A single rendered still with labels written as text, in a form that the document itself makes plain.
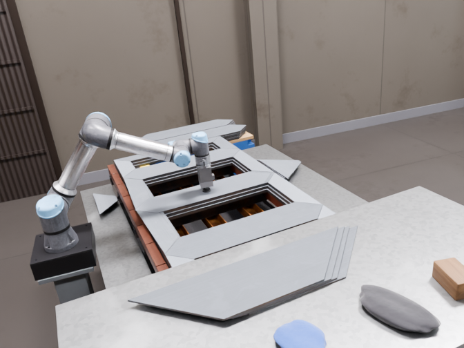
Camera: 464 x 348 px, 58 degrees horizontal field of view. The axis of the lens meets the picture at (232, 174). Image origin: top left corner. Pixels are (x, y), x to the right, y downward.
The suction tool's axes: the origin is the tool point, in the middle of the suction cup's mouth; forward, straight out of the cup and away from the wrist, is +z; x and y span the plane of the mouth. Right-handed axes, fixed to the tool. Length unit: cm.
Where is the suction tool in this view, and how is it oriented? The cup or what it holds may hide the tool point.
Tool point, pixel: (207, 192)
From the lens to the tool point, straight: 216.2
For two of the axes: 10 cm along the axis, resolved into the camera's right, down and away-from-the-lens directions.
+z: 1.0, 9.1, 4.0
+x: -9.7, 1.7, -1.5
